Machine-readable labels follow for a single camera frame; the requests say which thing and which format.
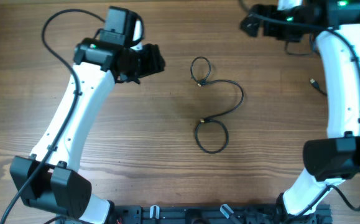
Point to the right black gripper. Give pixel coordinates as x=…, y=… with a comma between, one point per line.
x=254, y=22

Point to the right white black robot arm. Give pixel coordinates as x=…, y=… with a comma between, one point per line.
x=336, y=24

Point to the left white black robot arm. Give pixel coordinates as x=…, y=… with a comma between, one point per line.
x=48, y=179

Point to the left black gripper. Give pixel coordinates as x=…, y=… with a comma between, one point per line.
x=155, y=62

